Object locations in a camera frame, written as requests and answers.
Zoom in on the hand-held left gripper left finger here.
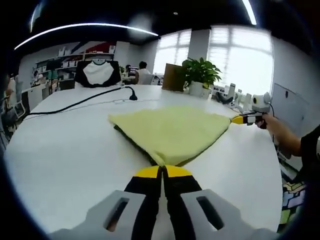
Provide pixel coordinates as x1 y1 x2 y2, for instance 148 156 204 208
83 165 164 240

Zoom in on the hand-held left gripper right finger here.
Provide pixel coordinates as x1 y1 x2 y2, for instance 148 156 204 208
162 164 245 240

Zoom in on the dark grey cloth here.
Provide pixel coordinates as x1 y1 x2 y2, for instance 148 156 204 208
107 104 235 168

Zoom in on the person's right hand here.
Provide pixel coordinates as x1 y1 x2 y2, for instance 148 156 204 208
260 111 282 131

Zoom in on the dark grey headset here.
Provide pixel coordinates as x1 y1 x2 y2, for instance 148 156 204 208
216 91 233 104

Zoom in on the grey partition panel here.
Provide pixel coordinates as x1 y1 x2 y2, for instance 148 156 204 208
271 82 310 137

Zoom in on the large bright window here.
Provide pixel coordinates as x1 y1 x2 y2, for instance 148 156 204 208
209 24 273 93
152 28 192 75

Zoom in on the green potted plant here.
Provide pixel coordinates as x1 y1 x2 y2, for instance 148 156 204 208
181 57 223 97

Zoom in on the brown cardboard board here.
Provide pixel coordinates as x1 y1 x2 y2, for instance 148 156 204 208
161 63 186 92

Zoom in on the long ceiling light strip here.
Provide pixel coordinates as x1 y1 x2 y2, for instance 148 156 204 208
14 22 160 50
241 0 258 26

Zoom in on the desktop computer screen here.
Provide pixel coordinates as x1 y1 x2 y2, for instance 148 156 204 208
126 65 140 76

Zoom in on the white cabinet desk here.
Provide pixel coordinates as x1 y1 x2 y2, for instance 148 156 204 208
21 83 51 111

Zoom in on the black and white raglan shirt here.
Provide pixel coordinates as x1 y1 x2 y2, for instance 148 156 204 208
74 59 122 88

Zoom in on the grey storage shelf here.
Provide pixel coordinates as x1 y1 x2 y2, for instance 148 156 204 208
32 42 117 76

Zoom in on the black power cable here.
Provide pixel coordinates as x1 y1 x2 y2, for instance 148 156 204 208
23 85 138 116

